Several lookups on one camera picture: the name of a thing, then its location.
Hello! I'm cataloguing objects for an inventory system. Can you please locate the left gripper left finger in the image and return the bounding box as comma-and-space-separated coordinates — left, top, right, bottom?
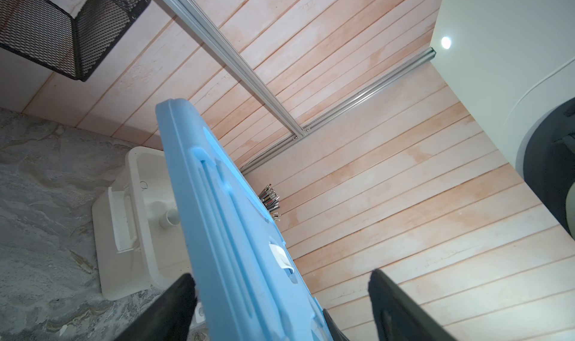
115, 274, 197, 340

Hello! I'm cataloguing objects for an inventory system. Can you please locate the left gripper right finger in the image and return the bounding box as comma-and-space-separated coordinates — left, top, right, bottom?
368, 269, 455, 341

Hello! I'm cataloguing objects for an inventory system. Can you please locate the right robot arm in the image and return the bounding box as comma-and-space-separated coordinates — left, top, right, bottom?
519, 98, 574, 236

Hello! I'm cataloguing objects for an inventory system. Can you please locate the blue plastic bin lid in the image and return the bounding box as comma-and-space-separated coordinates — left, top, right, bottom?
156, 99, 331, 340

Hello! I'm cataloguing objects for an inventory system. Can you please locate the white plastic storage bin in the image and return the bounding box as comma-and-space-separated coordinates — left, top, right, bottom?
92, 146, 192, 301

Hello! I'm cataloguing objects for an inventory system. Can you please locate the black mesh wall basket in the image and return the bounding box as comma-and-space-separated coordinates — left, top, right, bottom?
1, 0, 151, 82

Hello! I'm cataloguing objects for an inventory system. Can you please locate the bundle of pencils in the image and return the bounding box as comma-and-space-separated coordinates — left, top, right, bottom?
258, 184, 280, 221

